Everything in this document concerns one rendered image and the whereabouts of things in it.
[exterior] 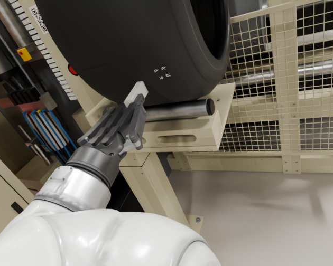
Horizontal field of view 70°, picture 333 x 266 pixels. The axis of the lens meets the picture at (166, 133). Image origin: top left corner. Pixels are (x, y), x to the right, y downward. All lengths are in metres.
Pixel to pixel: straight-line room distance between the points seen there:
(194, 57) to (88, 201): 0.32
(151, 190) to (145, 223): 0.93
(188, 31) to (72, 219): 0.38
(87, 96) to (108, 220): 0.73
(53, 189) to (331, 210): 1.37
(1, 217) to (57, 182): 0.72
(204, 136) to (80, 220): 0.50
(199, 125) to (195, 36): 0.24
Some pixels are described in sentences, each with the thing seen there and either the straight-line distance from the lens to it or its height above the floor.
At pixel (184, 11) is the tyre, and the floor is 1.15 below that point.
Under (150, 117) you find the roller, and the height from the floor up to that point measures 0.90.
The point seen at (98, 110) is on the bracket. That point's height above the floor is 0.95.
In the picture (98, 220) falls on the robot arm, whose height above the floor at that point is 1.10.
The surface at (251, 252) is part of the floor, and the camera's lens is 1.37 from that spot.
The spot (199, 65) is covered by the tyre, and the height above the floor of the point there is 1.04.
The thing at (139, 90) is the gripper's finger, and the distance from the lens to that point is 0.49.
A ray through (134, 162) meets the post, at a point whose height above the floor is 0.65.
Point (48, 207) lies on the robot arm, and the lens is 0.32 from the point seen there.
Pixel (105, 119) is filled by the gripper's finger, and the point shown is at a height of 1.03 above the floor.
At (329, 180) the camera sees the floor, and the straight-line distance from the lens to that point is 1.64.
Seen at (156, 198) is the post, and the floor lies 0.42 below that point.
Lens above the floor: 1.21
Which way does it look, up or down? 32 degrees down
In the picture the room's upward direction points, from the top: 22 degrees counter-clockwise
